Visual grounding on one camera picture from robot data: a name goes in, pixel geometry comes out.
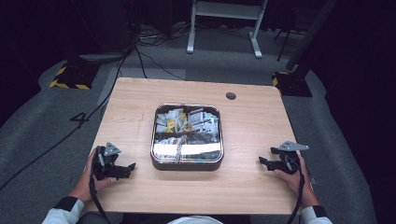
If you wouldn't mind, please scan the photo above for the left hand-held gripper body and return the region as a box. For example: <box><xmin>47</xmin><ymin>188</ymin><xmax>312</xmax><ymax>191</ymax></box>
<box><xmin>92</xmin><ymin>142</ymin><xmax>123</xmax><ymax>181</ymax></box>

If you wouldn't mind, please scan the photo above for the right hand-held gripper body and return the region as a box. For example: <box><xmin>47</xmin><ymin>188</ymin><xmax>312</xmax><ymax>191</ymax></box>
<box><xmin>270</xmin><ymin>140</ymin><xmax>310</xmax><ymax>175</ymax></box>

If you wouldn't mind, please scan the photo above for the dark square box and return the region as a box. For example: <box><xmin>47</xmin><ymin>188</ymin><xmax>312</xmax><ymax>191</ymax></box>
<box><xmin>150</xmin><ymin>103</ymin><xmax>225</xmax><ymax>172</ymax></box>

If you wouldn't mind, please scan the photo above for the person's right hand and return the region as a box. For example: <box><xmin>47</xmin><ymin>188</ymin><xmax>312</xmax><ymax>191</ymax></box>
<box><xmin>273</xmin><ymin>155</ymin><xmax>320</xmax><ymax>209</ymax></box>

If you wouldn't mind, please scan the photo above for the person's left hand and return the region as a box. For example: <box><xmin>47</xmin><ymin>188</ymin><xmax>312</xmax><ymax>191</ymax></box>
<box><xmin>68</xmin><ymin>148</ymin><xmax>118</xmax><ymax>204</ymax></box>

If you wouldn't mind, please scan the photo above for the pile of paper-wrapped stir sticks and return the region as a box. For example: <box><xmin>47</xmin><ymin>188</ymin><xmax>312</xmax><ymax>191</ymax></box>
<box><xmin>154</xmin><ymin>135</ymin><xmax>188</xmax><ymax>147</ymax></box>

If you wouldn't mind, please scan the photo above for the pile of white tea bags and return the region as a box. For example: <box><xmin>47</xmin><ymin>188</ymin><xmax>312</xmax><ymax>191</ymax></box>
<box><xmin>155</xmin><ymin>106</ymin><xmax>188</xmax><ymax>133</ymax></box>

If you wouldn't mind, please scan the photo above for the yellow-black striped stand base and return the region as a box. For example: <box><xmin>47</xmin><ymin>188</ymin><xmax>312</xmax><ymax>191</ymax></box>
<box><xmin>271</xmin><ymin>70</ymin><xmax>313</xmax><ymax>98</ymax></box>
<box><xmin>49</xmin><ymin>63</ymin><xmax>101</xmax><ymax>91</ymax></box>

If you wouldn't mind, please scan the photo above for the pile of white striped sachets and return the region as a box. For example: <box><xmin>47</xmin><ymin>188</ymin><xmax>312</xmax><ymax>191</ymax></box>
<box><xmin>187</xmin><ymin>106</ymin><xmax>220</xmax><ymax>135</ymax></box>

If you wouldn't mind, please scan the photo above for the person's torso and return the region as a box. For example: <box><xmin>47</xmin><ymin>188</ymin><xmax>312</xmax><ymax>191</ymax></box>
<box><xmin>78</xmin><ymin>212</ymin><xmax>251</xmax><ymax>224</ymax></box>

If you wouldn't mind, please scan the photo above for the black tripod stand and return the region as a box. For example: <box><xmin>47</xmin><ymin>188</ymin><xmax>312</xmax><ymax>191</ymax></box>
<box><xmin>274</xmin><ymin>27</ymin><xmax>301</xmax><ymax>63</ymax></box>

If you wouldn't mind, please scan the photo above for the dark slanted stand pole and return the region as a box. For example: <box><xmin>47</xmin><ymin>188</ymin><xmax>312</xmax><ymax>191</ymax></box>
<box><xmin>285</xmin><ymin>0</ymin><xmax>339</xmax><ymax>71</ymax></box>

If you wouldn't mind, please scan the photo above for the right hand-held gripper cable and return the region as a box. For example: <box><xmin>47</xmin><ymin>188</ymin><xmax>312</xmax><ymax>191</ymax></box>
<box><xmin>286</xmin><ymin>160</ymin><xmax>306</xmax><ymax>224</ymax></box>

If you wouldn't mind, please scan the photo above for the hand-held gripper cable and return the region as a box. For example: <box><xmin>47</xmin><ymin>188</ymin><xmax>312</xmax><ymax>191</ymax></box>
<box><xmin>89</xmin><ymin>167</ymin><xmax>112</xmax><ymax>224</ymax></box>
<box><xmin>286</xmin><ymin>160</ymin><xmax>306</xmax><ymax>224</ymax></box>

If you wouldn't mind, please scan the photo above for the left hand-held gripper cable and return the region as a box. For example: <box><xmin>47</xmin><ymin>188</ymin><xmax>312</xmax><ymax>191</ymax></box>
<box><xmin>89</xmin><ymin>167</ymin><xmax>112</xmax><ymax>224</ymax></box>

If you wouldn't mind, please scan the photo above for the long black floor cable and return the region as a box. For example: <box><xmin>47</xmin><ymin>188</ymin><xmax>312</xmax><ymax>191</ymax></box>
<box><xmin>0</xmin><ymin>46</ymin><xmax>138</xmax><ymax>191</ymax></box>

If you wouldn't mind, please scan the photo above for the thin black floor cable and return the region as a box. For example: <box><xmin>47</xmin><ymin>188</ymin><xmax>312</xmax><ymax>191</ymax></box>
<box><xmin>134</xmin><ymin>46</ymin><xmax>187</xmax><ymax>81</ymax></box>

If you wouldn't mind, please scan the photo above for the bundle of floor cables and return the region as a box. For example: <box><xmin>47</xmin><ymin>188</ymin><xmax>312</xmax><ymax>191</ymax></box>
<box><xmin>136</xmin><ymin>21</ymin><xmax>194</xmax><ymax>48</ymax></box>

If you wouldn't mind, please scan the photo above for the white metal desk frame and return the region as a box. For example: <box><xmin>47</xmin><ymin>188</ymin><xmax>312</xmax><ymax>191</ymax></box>
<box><xmin>186</xmin><ymin>0</ymin><xmax>269</xmax><ymax>60</ymax></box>

